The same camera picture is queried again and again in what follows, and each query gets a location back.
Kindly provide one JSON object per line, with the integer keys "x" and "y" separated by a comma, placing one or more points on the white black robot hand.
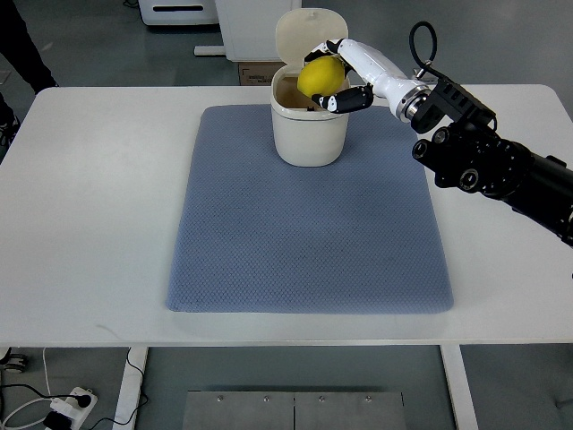
{"x": 369, "y": 75}

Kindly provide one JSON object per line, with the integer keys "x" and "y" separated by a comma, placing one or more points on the white cabinet with slot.
{"x": 178, "y": 12}

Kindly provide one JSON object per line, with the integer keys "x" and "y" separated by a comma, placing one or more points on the cardboard box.
{"x": 257, "y": 73}

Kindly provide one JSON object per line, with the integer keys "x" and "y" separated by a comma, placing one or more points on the white machine base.
{"x": 248, "y": 30}

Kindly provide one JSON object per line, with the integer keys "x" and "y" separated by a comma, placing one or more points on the yellow lemon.
{"x": 322, "y": 76}

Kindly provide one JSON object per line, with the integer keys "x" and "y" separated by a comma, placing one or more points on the cream trash bin with lid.
{"x": 305, "y": 135}

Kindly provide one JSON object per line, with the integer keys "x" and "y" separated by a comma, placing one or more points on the grey metal floor plate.
{"x": 294, "y": 410}

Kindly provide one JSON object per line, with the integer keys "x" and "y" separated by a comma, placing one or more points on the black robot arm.
{"x": 466, "y": 152}

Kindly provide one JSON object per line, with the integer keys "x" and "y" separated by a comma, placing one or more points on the white table leg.
{"x": 459, "y": 390}
{"x": 130, "y": 397}

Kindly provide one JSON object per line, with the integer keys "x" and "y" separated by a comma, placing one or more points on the caster wheel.
{"x": 12, "y": 361}

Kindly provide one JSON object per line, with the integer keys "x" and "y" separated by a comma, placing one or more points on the white table leg right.
{"x": 459, "y": 390}

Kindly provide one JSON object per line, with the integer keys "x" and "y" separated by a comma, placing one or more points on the white power strip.
{"x": 70, "y": 411}

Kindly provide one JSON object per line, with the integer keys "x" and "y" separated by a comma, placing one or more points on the blue textured mat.
{"x": 257, "y": 235}

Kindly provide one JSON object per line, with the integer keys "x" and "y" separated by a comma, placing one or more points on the person leg in black trousers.
{"x": 19, "y": 50}

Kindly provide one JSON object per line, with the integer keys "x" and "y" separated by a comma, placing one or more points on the white table leg left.
{"x": 130, "y": 397}

